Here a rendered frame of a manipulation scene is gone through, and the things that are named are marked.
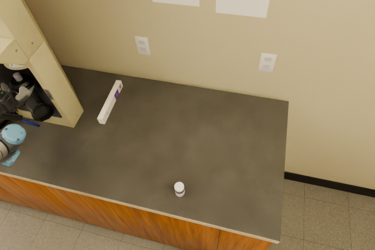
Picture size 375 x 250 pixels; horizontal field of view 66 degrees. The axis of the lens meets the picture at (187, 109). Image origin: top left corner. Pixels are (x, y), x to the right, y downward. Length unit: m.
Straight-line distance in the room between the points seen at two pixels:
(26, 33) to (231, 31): 0.82
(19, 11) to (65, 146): 0.65
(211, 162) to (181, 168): 0.14
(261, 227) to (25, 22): 1.18
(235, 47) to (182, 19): 0.28
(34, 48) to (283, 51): 1.04
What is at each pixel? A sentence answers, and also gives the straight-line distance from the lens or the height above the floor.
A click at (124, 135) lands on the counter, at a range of 1.46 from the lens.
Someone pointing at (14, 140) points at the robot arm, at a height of 1.30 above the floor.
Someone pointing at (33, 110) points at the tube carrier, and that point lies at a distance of 1.52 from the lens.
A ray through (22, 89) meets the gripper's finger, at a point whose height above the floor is 1.26.
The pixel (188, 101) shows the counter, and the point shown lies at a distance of 1.53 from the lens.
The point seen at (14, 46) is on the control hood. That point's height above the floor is 1.49.
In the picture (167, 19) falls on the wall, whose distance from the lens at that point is 1.38.
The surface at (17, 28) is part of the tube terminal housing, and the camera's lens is 1.21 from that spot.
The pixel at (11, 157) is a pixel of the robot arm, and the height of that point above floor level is 1.18.
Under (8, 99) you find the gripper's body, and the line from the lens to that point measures 1.37.
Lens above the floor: 2.14
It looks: 53 degrees down
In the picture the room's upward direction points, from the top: 5 degrees counter-clockwise
